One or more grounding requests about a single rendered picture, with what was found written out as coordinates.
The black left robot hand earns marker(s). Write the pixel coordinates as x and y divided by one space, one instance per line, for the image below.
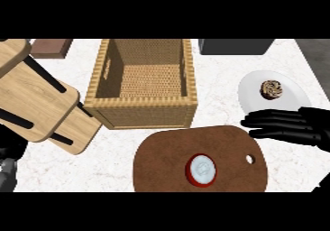
7 141

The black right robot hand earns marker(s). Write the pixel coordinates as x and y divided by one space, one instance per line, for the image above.
300 127

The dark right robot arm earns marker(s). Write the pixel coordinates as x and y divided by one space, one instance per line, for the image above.
325 186

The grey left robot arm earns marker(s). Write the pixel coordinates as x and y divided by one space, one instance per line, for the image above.
4 176

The red can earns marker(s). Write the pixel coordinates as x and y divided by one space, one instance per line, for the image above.
202 170

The brown wooden cutting board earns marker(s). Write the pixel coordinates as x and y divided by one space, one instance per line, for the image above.
166 156

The wicker basket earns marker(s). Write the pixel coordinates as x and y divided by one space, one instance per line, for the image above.
148 81

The white plate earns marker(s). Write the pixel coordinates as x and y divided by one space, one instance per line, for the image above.
284 99

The chocolate swirl cupcake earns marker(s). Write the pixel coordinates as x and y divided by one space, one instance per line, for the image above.
271 89

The dark grey appliance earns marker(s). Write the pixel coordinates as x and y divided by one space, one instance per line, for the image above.
234 46

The brown rectangular block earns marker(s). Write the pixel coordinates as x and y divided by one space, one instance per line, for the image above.
50 48

